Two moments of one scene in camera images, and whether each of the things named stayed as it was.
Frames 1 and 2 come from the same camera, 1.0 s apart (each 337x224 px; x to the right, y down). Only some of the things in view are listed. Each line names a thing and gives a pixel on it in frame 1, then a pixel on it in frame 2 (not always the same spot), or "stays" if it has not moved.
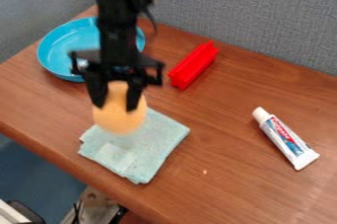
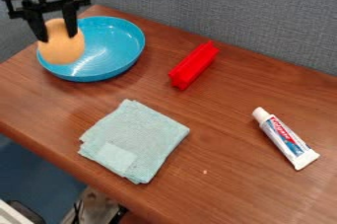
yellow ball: x=113 y=117 to x=61 y=48
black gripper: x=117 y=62 to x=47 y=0
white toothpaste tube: x=297 y=154 stays
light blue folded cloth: x=135 y=155 stays
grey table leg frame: x=95 y=208 stays
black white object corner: x=16 y=213 stays
